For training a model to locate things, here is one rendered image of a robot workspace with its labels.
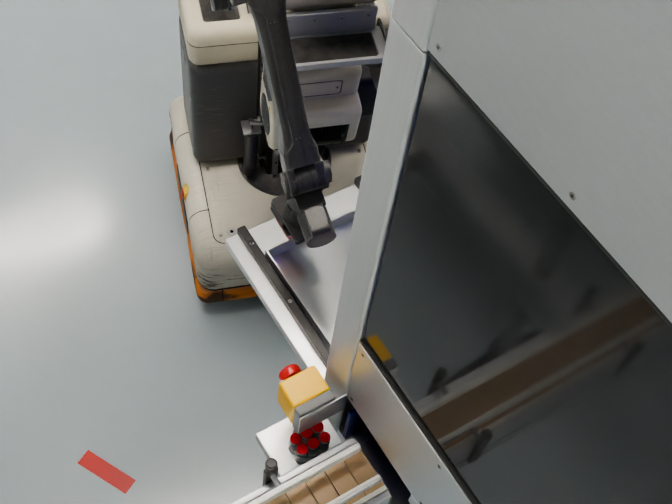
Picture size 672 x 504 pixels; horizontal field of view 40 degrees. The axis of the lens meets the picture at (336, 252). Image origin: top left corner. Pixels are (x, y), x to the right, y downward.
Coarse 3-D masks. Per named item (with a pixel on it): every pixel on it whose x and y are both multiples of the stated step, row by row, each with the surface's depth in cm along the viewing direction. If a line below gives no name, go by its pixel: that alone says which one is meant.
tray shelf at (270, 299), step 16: (336, 192) 200; (352, 192) 200; (336, 208) 197; (352, 208) 198; (272, 224) 193; (240, 240) 190; (256, 240) 191; (272, 240) 191; (240, 256) 188; (256, 272) 186; (256, 288) 185; (272, 288) 185; (272, 304) 183; (288, 320) 181; (288, 336) 179; (304, 336) 179; (304, 352) 177; (320, 368) 176
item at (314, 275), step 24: (288, 240) 187; (336, 240) 192; (288, 264) 188; (312, 264) 188; (336, 264) 189; (288, 288) 183; (312, 288) 185; (336, 288) 186; (312, 312) 182; (336, 312) 183
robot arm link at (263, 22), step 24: (240, 0) 144; (264, 0) 144; (264, 24) 146; (264, 48) 149; (288, 48) 150; (288, 72) 151; (288, 96) 154; (288, 120) 156; (288, 144) 158; (312, 144) 160; (288, 168) 161; (312, 168) 163
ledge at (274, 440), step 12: (288, 420) 169; (324, 420) 170; (264, 432) 167; (276, 432) 168; (288, 432) 168; (264, 444) 166; (276, 444) 166; (288, 444) 167; (336, 444) 167; (276, 456) 165; (288, 456) 165; (288, 468) 164
